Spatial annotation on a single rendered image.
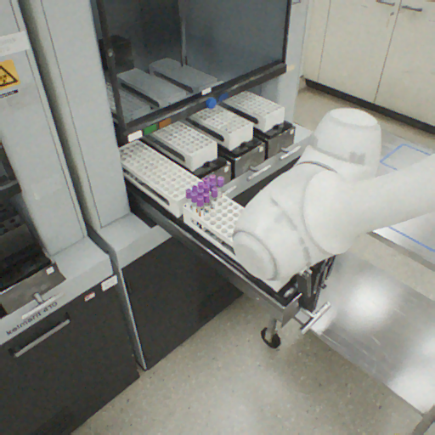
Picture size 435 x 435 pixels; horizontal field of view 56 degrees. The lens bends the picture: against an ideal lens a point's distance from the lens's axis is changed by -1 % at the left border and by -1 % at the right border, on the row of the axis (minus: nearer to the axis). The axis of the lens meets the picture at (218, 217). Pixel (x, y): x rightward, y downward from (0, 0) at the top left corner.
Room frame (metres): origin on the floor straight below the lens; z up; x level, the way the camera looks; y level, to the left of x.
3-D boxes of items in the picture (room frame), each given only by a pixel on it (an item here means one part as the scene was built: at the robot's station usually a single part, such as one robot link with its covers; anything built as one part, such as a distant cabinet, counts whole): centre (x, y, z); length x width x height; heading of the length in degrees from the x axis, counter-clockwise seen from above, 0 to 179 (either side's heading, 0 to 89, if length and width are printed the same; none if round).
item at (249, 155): (1.28, 0.12, 0.78); 0.73 x 0.14 x 0.09; 44
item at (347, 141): (0.51, -0.18, 1.14); 0.13 x 0.11 x 0.16; 141
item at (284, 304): (0.76, 0.04, 0.78); 0.73 x 0.14 x 0.09; 44
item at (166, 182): (0.89, 0.17, 0.83); 0.30 x 0.10 x 0.06; 44
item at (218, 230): (0.66, -0.05, 0.83); 0.30 x 0.10 x 0.06; 44
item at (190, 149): (1.08, 0.14, 0.83); 0.30 x 0.10 x 0.06; 44
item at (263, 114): (1.29, -0.08, 0.83); 0.30 x 0.10 x 0.06; 44
